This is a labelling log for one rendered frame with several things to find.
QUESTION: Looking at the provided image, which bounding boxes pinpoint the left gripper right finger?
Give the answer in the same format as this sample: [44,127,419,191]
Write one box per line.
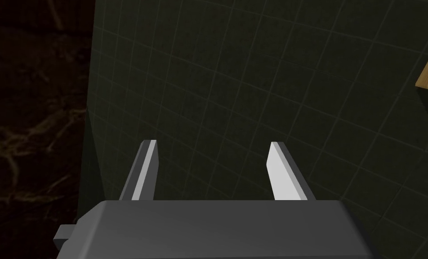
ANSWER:
[266,141,317,201]

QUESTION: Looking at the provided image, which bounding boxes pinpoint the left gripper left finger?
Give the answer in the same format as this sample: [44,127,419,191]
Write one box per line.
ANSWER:
[119,139,160,201]

